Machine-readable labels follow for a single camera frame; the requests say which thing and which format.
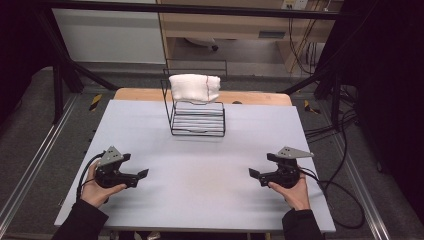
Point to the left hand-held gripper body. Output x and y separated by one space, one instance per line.
111 175

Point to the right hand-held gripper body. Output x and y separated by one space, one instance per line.
286 175

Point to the white towel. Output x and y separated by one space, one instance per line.
193 87

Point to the person's right hand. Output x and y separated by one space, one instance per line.
296 197

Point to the person's left hand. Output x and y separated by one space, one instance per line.
93 195

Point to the white foam board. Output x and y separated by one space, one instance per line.
206 193

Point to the yellow black tape strip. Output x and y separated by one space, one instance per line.
310 107
95 102

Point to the wooden table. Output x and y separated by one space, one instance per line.
140 94

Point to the white panel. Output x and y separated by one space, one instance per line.
110 36

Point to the office chair base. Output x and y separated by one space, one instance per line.
201 41

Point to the light wooden desk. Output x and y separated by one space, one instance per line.
233 26

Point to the black curtain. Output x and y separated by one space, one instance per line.
20 50
390 83

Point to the aluminium floor rail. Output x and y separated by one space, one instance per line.
36 156
363 190

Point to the black frame stand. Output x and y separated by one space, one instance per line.
335 96
58 86

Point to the white wall socket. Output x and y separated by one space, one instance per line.
295 4

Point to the black frame crossbar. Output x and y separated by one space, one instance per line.
200 10

